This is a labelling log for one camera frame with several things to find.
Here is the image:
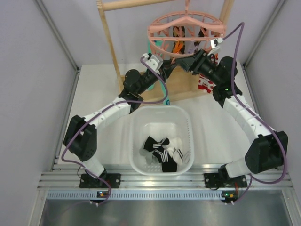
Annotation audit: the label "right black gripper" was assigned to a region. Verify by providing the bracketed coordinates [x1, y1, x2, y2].
[174, 49, 222, 86]

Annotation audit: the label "pink round clip hanger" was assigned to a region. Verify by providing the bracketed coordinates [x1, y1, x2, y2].
[147, 0, 226, 59]

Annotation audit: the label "black sock white stripes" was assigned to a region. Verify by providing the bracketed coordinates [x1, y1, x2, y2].
[143, 136, 170, 152]

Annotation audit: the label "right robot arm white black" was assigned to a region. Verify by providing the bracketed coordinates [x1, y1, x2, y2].
[175, 50, 288, 187]

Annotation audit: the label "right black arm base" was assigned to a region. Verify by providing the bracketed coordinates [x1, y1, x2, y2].
[204, 173, 248, 190]

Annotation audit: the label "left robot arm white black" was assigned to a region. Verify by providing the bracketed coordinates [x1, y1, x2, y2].
[63, 55, 176, 187]

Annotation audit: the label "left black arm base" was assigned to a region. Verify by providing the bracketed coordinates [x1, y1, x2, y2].
[79, 173, 121, 188]

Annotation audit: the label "red white striped sock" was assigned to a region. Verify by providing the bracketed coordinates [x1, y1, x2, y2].
[198, 74, 215, 94]

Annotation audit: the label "green sock left hanging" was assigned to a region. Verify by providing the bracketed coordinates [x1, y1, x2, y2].
[147, 40, 163, 91]

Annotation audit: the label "green sock hanging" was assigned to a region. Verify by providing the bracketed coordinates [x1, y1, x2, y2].
[160, 82, 170, 105]
[147, 40, 163, 91]

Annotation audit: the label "green sock right hanging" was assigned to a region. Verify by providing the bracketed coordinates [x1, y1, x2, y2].
[160, 82, 170, 105]

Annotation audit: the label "white plastic laundry basket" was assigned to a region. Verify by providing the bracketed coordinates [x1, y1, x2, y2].
[129, 105, 194, 176]

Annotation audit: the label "white sock in basket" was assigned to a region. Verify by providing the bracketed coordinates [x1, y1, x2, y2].
[164, 137, 190, 166]

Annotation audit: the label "grey sock in basket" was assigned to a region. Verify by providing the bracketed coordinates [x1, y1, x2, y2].
[139, 148, 155, 165]

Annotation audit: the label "black striped sock in basket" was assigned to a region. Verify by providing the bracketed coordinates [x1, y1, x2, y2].
[153, 149, 177, 173]

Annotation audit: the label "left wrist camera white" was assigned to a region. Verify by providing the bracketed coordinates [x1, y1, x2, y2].
[140, 53, 163, 71]

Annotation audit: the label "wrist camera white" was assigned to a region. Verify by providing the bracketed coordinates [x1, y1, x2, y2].
[208, 37, 223, 55]
[140, 53, 163, 71]

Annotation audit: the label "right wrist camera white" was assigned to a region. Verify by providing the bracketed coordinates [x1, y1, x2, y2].
[208, 37, 223, 55]

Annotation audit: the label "wooden drying rack frame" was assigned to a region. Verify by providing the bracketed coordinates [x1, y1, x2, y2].
[96, 0, 234, 101]

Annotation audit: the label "aluminium mounting rail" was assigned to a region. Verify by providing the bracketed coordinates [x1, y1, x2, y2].
[37, 163, 292, 189]

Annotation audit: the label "perforated grey cable duct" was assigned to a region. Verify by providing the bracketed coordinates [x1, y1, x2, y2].
[47, 190, 237, 200]

